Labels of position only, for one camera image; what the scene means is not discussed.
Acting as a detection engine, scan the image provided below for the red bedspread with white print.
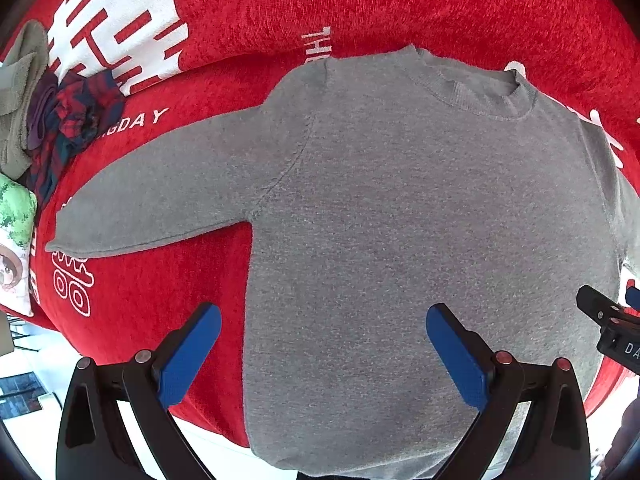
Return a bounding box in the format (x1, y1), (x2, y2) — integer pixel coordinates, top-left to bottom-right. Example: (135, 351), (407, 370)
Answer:
(27, 52), (640, 449)

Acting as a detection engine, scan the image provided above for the green cartoon print pillow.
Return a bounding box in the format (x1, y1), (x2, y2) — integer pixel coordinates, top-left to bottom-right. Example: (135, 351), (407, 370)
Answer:
(0, 174), (37, 318)

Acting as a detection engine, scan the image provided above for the grey-green folded cloth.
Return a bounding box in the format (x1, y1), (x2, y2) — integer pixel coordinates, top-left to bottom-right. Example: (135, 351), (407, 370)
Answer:
(0, 20), (49, 180)

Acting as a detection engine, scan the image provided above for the red navy plaid garment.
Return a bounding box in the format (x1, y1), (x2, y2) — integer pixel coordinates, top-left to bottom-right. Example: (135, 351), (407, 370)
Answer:
(26, 70), (125, 209)

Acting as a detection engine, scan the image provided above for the grey knit sweater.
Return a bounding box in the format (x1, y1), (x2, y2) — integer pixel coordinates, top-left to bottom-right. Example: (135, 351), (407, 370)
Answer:
(44, 43), (640, 480)

